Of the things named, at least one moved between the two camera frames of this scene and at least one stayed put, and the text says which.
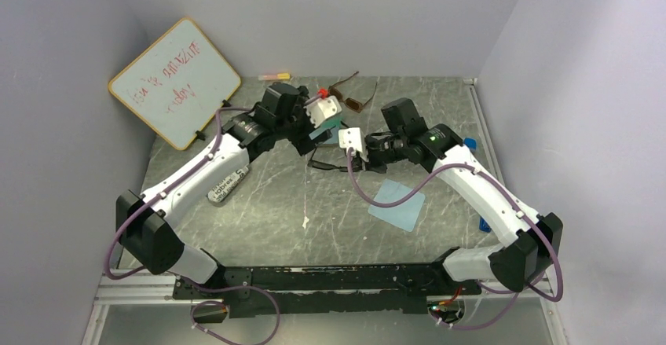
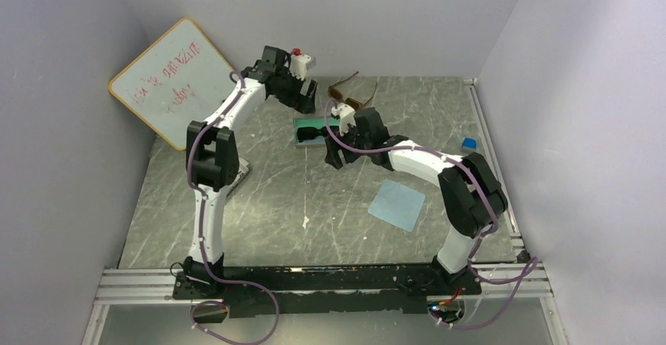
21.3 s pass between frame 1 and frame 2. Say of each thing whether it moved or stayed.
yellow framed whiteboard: stayed
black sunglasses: moved
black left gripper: moved
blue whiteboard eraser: stayed
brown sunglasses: stayed
